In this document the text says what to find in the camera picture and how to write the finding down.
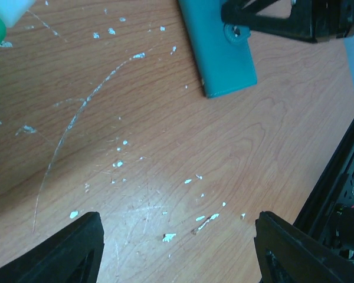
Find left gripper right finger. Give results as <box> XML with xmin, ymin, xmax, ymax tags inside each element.
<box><xmin>254</xmin><ymin>211</ymin><xmax>354</xmax><ymax>282</ymax></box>

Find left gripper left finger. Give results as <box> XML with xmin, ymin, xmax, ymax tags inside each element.
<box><xmin>0</xmin><ymin>212</ymin><xmax>104</xmax><ymax>282</ymax></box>

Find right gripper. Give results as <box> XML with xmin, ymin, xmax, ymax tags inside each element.
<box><xmin>221</xmin><ymin>1</ymin><xmax>354</xmax><ymax>44</ymax></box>

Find teal card holder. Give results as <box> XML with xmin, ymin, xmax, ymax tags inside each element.
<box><xmin>178</xmin><ymin>0</ymin><xmax>257</xmax><ymax>98</ymax></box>

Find white bin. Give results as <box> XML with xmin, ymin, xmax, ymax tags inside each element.
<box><xmin>0</xmin><ymin>0</ymin><xmax>36</xmax><ymax>28</ymax></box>

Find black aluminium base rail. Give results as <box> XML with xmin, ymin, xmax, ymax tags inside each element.
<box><xmin>293</xmin><ymin>119</ymin><xmax>354</xmax><ymax>261</ymax></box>

